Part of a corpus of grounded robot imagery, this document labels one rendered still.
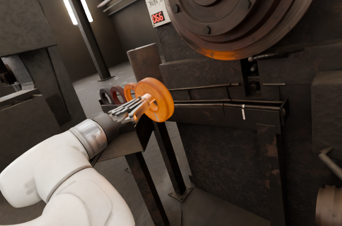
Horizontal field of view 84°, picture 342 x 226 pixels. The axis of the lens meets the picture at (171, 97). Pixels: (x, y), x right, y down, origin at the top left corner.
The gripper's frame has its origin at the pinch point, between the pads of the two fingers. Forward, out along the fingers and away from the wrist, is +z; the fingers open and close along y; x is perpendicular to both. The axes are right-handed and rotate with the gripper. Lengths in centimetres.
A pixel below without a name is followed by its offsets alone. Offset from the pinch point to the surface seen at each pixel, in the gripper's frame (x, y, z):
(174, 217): -84, -26, 3
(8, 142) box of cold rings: -40, -214, -41
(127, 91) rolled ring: -11, -56, 24
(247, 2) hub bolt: 18.4, 29.9, 13.1
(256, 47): 5.5, 27.3, 21.7
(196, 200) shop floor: -85, -22, 19
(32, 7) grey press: 88, -243, 55
